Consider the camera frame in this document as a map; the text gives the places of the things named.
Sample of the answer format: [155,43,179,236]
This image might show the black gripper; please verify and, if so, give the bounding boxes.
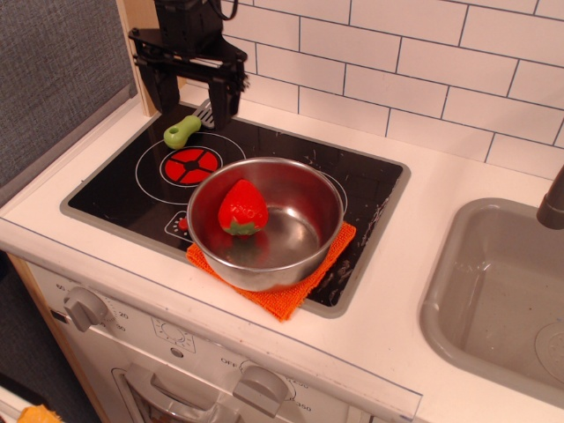
[129,28,248,130]

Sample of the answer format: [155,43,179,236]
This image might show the green handled spatula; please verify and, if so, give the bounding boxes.
[163,99,215,150]

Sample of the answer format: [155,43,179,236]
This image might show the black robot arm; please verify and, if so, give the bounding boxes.
[129,1,248,130]

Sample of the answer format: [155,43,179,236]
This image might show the silver metal pot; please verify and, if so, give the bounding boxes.
[187,158,344,292]

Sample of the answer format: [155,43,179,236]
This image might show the black toy stovetop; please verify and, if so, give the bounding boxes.
[62,105,410,316]

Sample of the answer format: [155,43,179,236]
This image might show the red toy strawberry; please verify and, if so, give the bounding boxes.
[218,179,269,236]

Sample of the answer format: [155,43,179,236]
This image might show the orange cloth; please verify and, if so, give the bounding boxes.
[186,222,357,322]

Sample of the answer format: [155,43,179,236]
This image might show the grey timer knob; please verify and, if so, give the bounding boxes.
[63,287,108,332]

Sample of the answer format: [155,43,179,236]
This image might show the grey oven knob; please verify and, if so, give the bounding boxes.
[233,366,289,418]

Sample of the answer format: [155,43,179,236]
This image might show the grey sink basin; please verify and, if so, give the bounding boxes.
[420,198,563,407]

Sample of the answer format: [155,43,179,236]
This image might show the orange yellow object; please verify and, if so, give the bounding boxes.
[17,404,63,423]

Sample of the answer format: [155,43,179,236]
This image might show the grey faucet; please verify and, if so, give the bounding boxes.
[537,167,564,230]

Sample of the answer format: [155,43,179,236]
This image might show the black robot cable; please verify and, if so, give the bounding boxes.
[206,0,240,21]

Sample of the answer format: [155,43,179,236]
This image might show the wooden side post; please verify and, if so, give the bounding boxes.
[115,0,159,116]

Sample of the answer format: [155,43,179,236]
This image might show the grey oven door handle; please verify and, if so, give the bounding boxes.
[122,365,241,422]

